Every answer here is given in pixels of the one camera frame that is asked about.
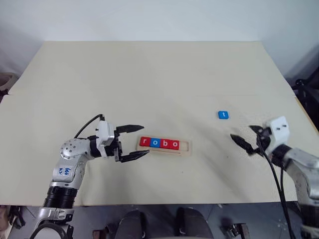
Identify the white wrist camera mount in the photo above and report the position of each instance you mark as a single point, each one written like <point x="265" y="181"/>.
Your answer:
<point x="280" y="129"/>
<point x="103" y="132"/>

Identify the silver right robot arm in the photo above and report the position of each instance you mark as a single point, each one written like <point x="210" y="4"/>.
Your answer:
<point x="301" y="164"/>

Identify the black metal stand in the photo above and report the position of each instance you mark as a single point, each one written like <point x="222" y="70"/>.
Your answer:
<point x="307" y="92"/>

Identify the blue letter tile t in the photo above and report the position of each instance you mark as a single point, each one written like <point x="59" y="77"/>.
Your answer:
<point x="223" y="114"/>

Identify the wooden letter tray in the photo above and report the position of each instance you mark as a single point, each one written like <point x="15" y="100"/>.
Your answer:
<point x="185" y="149"/>

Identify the red letter tile o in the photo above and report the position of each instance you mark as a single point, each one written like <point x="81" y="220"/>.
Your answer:
<point x="174" y="144"/>

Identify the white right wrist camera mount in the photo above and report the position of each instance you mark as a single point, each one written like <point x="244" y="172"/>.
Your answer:
<point x="280" y="129"/>

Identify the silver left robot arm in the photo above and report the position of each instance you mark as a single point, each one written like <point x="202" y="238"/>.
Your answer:
<point x="69" y="152"/>

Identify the blue letter tile o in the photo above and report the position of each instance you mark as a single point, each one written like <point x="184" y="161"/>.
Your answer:
<point x="154" y="142"/>

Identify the red letter tile b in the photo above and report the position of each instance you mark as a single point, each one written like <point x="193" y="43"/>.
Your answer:
<point x="164" y="143"/>

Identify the dark metal bracket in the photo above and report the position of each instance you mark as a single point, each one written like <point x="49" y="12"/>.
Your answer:
<point x="236" y="230"/>

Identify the red letter tile r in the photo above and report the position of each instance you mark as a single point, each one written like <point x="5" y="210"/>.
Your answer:
<point x="145" y="142"/>

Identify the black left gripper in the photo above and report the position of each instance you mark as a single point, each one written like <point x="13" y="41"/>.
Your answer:
<point x="118" y="149"/>

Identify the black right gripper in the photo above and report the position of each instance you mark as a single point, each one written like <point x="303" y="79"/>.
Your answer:
<point x="264" y="139"/>

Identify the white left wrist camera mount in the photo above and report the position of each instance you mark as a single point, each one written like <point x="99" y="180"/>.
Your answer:
<point x="103" y="132"/>

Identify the dark rounded shape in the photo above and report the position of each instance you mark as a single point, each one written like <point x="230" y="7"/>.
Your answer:
<point x="132" y="224"/>
<point x="190" y="224"/>

